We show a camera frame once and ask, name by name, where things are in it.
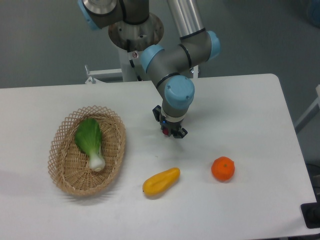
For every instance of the yellow papaya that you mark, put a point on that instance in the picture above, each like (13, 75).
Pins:
(161, 182)

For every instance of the black box at table edge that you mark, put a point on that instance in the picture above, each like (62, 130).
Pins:
(311, 214)

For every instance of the purple sweet potato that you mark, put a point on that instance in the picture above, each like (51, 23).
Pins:
(165, 131)

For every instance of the green bok choy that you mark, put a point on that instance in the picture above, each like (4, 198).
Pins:
(88, 138)

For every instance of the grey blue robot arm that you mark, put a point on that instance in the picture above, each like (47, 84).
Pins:
(163, 67)

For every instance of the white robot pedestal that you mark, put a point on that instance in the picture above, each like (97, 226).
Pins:
(131, 40)

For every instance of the woven wicker basket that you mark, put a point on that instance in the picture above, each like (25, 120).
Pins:
(68, 166)

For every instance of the orange tangerine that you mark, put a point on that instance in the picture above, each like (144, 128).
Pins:
(223, 168)

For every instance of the white frame at right edge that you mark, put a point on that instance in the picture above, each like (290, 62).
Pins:
(309, 113)

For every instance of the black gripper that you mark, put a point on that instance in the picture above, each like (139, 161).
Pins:
(175, 129)

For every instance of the blue object top right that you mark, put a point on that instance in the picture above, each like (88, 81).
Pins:
(313, 12)

